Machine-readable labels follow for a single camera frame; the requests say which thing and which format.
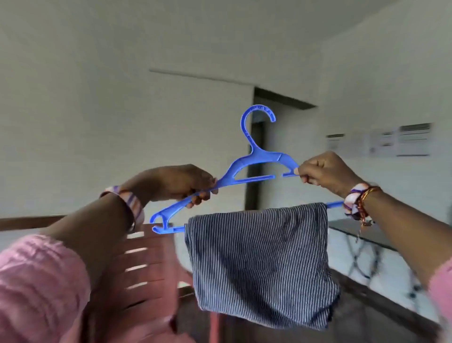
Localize small white paper notice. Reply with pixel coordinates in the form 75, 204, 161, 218
325, 132, 347, 154

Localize maroon plastic chair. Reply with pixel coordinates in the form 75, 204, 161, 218
81, 226, 227, 343

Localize white notice with dark header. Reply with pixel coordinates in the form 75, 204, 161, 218
397, 123, 433, 157

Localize striped orange purple bangle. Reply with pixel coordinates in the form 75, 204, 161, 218
100, 185, 145, 233

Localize person's left hand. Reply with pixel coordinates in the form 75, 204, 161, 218
141, 164, 220, 209

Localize dark wooden bed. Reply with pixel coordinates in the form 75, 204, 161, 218
0, 214, 68, 232

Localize blue striped shirt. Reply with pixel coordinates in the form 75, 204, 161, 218
185, 203, 341, 331

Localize person's left forearm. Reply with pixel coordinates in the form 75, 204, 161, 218
42, 177, 153, 270

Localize person's right hand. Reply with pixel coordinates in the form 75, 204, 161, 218
297, 151, 364, 199

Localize blue plastic hanger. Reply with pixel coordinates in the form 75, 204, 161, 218
150, 105, 345, 236

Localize person's right forearm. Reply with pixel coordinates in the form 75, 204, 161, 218
363, 191, 452, 284

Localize striped white purple bangle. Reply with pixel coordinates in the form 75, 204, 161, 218
343, 182, 370, 216

